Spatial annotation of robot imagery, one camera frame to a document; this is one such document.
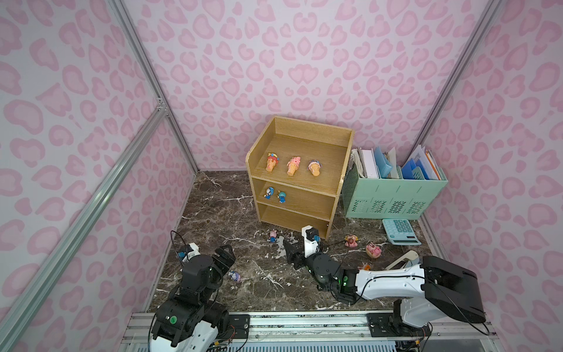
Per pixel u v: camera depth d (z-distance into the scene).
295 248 0.66
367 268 0.82
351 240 0.90
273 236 0.93
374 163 0.86
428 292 0.42
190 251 0.62
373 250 0.88
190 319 0.46
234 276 0.82
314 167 0.73
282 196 0.86
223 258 0.64
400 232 0.94
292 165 0.74
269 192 0.86
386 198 0.89
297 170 0.75
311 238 0.63
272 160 0.75
